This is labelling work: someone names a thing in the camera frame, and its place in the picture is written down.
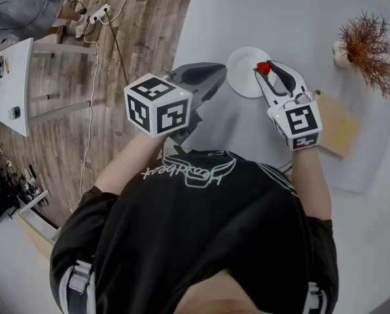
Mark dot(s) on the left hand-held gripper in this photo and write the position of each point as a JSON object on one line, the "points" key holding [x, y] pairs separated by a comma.
{"points": [[157, 105]]}

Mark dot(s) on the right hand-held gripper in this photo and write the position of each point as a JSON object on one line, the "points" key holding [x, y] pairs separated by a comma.
{"points": [[299, 123]]}

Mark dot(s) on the red strawberry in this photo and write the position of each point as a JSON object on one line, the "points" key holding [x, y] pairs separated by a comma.
{"points": [[263, 67]]}

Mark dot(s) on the white round plate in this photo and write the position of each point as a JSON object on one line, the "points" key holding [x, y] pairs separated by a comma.
{"points": [[244, 70]]}

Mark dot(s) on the person's right forearm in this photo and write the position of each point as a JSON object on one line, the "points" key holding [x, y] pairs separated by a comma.
{"points": [[312, 185]]}

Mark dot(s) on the person's left forearm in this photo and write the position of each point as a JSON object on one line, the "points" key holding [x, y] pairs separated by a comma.
{"points": [[129, 168]]}

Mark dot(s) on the dried red plant in vase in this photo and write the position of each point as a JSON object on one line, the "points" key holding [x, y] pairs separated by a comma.
{"points": [[366, 51]]}

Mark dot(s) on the white power strip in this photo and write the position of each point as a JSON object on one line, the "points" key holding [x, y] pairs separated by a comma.
{"points": [[100, 13]]}

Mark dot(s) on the person's black t-shirt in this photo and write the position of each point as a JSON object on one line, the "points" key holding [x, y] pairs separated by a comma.
{"points": [[195, 234]]}

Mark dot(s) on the small white table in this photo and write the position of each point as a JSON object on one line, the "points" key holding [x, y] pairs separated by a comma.
{"points": [[13, 83]]}

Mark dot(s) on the small round black object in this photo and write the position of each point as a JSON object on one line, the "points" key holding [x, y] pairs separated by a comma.
{"points": [[14, 111]]}

